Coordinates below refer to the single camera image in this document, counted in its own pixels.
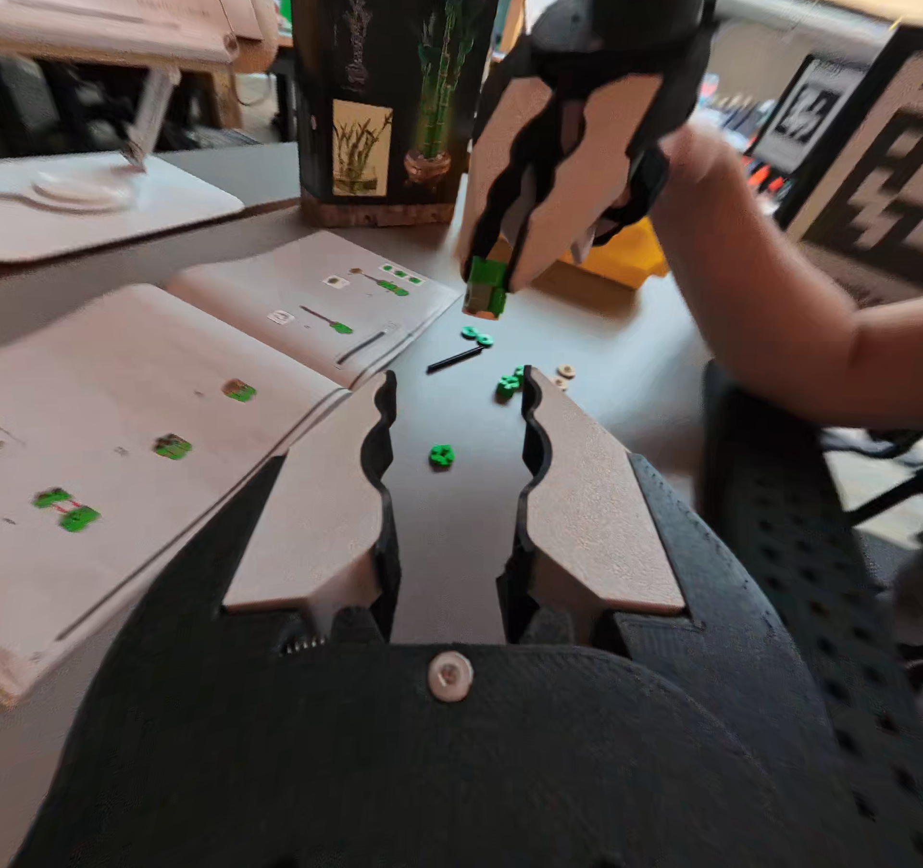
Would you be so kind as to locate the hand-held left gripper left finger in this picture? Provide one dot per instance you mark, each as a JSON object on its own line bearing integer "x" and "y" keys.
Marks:
{"x": 310, "y": 522}

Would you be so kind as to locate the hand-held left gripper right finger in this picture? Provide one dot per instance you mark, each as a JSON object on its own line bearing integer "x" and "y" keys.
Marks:
{"x": 598, "y": 522}

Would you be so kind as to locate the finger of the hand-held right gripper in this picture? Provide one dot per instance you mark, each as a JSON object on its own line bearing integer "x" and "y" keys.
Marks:
{"x": 497, "y": 139}
{"x": 591, "y": 161}

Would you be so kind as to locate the green toy brick assembly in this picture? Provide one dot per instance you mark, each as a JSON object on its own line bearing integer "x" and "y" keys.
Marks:
{"x": 487, "y": 280}

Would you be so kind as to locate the wide green round plate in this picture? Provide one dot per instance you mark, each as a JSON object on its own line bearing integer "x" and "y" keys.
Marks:
{"x": 441, "y": 455}

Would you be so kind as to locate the person's right forearm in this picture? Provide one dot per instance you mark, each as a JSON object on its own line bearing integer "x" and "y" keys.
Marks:
{"x": 793, "y": 320}

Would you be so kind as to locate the grey desk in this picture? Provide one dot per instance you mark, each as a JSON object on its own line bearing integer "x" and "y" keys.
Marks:
{"x": 454, "y": 543}

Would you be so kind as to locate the person's right hand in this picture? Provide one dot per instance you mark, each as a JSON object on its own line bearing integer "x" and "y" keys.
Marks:
{"x": 696, "y": 175}

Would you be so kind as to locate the yellow storage bin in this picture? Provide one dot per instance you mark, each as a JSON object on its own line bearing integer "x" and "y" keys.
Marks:
{"x": 620, "y": 255}

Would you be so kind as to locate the dark bamboo set box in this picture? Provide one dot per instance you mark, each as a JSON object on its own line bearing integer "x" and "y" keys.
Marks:
{"x": 389, "y": 53}

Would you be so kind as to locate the small marker sign board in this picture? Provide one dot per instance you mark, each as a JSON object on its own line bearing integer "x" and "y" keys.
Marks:
{"x": 807, "y": 114}

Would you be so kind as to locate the black toy axle rod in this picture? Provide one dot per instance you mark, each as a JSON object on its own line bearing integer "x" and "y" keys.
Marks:
{"x": 454, "y": 360}

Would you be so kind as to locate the open instruction booklet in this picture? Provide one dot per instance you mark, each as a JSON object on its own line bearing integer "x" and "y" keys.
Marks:
{"x": 144, "y": 377}

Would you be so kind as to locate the printed instruction board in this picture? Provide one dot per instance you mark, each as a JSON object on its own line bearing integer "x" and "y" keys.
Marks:
{"x": 108, "y": 2}

